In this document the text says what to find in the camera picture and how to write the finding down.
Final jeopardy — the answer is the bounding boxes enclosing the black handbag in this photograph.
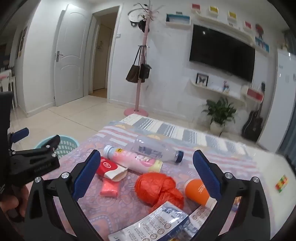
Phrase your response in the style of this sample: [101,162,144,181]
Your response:
[139,46,152,80]

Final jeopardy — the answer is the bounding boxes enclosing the framed wall picture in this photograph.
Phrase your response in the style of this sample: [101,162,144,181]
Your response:
[18,27,27,57]

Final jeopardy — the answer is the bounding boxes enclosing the red white box shelf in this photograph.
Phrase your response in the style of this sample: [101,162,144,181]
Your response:
[246,86,265,103]

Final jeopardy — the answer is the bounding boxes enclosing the person's left hand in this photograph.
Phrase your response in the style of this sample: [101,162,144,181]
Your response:
[0,185,29,219]

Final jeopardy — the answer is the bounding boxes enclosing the red white paper carton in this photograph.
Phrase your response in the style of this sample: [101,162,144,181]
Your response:
[96,156,128,182]

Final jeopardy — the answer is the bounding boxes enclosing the cream interior door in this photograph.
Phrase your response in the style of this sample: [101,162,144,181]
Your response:
[92,23,112,91]

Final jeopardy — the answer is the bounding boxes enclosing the orange white bottle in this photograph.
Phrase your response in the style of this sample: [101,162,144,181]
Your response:
[184,179,218,208]

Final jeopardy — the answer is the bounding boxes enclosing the pink soft packet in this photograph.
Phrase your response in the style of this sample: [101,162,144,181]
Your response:
[100,179,121,198]

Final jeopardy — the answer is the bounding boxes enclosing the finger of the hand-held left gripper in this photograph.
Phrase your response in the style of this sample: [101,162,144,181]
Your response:
[7,128,30,146]
[14,134,61,158]

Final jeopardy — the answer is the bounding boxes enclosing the green potted plant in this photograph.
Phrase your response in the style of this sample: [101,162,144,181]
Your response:
[205,97,238,136]

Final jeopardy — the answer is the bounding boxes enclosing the orange knotted plastic bag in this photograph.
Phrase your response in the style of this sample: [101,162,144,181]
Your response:
[135,172,185,209]

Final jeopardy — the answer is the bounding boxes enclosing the white wooden chair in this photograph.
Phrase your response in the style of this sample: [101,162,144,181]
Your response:
[0,70,19,110]

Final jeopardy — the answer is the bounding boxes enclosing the multicoloured puzzle cube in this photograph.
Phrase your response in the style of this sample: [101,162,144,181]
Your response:
[275,175,290,193]

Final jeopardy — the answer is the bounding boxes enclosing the blue white flattened carton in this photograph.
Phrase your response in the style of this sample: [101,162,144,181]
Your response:
[107,201,218,241]

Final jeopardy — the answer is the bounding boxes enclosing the red black wall picture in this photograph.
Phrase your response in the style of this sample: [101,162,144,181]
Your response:
[255,23,264,39]

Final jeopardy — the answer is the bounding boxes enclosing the teal plastic laundry basket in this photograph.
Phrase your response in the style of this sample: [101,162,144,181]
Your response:
[34,135,80,161]

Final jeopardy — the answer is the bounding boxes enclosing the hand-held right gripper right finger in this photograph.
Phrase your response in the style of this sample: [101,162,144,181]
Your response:
[192,149,278,241]

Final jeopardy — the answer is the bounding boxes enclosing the short white curved wall shelf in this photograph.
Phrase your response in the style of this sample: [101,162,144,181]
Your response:
[190,79,247,107]

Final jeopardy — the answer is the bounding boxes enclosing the pink coat rack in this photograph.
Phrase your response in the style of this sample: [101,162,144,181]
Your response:
[124,2,163,118]

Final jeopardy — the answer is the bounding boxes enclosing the white panel door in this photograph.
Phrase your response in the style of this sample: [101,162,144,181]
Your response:
[54,3,90,107]

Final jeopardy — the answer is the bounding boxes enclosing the black wall television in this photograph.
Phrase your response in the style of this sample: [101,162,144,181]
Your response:
[189,24,256,83]

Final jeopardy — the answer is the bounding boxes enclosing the blue wall picture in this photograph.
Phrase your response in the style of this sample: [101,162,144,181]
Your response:
[255,37,270,53]

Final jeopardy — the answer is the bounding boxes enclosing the black butterfly picture frame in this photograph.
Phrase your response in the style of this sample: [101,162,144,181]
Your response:
[196,73,209,87]

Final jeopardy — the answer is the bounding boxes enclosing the black acoustic guitar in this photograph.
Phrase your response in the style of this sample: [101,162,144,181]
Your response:
[242,102,264,142]

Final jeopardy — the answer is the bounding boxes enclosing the pink plastic bottle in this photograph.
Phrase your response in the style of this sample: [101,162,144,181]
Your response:
[103,145,164,173]

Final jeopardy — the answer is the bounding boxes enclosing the long white curved wall shelf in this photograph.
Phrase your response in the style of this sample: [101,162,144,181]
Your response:
[196,13,271,57]

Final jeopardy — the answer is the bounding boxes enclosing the brown handbag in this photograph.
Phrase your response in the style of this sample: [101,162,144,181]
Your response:
[125,46,142,83]

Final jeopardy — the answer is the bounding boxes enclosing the clear plastic bottle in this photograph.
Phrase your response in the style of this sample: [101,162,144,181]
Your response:
[134,136,184,164]

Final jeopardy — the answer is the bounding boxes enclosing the black cap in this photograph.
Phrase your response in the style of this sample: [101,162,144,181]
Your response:
[130,20,150,32]

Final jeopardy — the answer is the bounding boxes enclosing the patterned pastel table cover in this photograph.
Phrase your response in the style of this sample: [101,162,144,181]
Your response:
[43,113,286,241]

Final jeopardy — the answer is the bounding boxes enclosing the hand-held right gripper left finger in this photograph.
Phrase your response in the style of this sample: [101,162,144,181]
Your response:
[23,149,109,241]

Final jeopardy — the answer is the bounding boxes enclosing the blue white box shelf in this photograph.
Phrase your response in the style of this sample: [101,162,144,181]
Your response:
[166,13,191,26]

